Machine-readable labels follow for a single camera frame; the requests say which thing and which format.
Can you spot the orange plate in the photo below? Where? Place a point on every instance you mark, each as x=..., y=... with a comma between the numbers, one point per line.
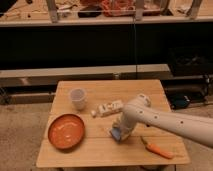
x=66, y=131

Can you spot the wooden shelf rack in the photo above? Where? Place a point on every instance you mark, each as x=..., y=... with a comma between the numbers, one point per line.
x=17, y=13

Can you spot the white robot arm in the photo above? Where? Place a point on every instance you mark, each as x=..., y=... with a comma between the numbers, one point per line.
x=139, y=110

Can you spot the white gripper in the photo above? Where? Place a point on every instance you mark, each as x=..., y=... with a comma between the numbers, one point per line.
x=126, y=126

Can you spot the clear plastic cup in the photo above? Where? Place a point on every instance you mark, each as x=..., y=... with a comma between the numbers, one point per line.
x=78, y=98

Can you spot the orange carrot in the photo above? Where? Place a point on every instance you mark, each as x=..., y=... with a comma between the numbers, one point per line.
x=156, y=150

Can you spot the white tube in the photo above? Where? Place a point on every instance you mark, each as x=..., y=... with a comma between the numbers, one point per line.
x=107, y=109

